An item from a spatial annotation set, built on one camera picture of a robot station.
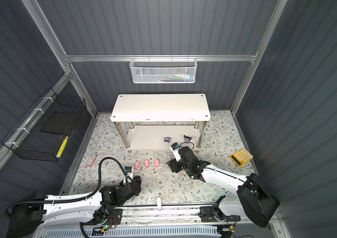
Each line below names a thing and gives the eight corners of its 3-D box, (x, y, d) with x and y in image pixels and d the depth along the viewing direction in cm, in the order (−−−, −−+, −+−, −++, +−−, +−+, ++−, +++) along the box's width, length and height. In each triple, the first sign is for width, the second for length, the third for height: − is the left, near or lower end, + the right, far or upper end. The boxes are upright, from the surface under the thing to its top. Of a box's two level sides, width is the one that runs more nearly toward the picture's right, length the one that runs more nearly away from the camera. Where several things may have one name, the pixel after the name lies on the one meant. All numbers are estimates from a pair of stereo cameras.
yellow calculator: (240, 168, 92) (241, 166, 90) (229, 157, 97) (230, 155, 95) (253, 158, 96) (254, 156, 95) (242, 148, 101) (243, 146, 100)
